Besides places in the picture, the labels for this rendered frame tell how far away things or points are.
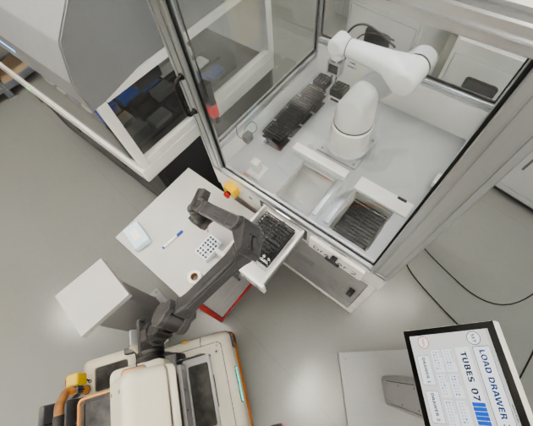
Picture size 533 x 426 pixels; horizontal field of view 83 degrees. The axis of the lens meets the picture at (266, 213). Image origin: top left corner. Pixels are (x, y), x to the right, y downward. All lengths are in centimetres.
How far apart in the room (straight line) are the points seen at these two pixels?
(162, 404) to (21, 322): 218
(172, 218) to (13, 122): 289
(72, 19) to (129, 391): 120
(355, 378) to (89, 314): 159
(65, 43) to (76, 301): 117
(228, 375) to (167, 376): 103
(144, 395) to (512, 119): 99
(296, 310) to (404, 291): 79
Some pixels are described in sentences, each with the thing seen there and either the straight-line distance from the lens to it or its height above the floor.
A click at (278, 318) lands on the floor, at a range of 227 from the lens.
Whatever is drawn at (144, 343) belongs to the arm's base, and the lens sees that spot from 114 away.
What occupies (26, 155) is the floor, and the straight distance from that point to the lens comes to 392.
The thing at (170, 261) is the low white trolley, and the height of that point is 76.
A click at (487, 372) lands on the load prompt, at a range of 125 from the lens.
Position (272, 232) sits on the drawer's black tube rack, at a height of 90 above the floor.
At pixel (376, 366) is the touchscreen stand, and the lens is 227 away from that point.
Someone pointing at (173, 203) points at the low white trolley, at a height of 76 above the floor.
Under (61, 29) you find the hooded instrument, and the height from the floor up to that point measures 167.
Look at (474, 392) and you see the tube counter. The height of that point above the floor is 111.
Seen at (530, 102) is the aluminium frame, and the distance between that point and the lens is 61.
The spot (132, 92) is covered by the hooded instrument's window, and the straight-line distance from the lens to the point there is 163.
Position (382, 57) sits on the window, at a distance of 67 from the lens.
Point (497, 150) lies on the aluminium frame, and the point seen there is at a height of 179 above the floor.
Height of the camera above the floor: 225
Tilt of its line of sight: 63 degrees down
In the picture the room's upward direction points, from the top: 10 degrees counter-clockwise
